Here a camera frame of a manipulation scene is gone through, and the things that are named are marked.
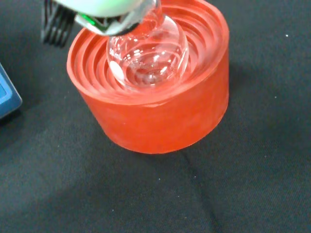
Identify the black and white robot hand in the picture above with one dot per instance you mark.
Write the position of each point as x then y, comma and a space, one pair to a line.
97, 7

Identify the blue heater with steel plate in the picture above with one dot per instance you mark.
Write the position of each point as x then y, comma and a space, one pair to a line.
6, 97

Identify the black bench cloth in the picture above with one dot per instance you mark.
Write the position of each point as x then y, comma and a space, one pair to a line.
218, 182

